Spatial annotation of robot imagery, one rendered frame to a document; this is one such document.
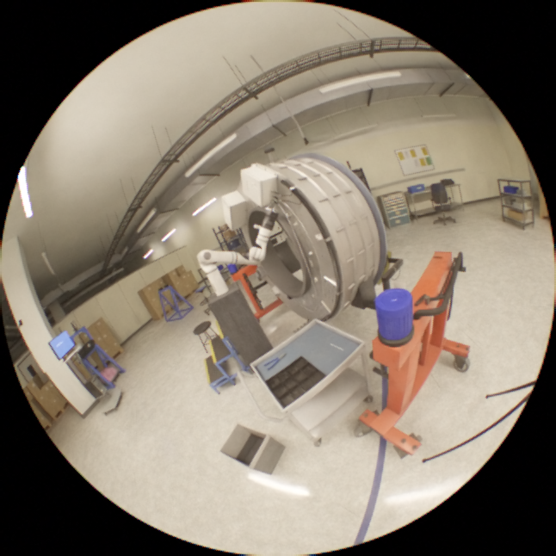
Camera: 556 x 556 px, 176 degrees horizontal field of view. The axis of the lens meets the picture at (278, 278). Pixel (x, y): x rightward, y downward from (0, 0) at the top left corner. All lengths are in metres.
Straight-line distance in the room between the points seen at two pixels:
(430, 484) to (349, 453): 0.64
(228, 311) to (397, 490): 1.66
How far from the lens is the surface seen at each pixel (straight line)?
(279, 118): 4.58
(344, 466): 1.44
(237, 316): 1.26
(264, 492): 1.58
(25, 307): 5.17
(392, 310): 0.51
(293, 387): 0.95
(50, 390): 7.61
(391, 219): 5.72
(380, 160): 6.72
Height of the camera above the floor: 1.42
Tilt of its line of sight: 18 degrees down
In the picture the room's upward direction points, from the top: 24 degrees counter-clockwise
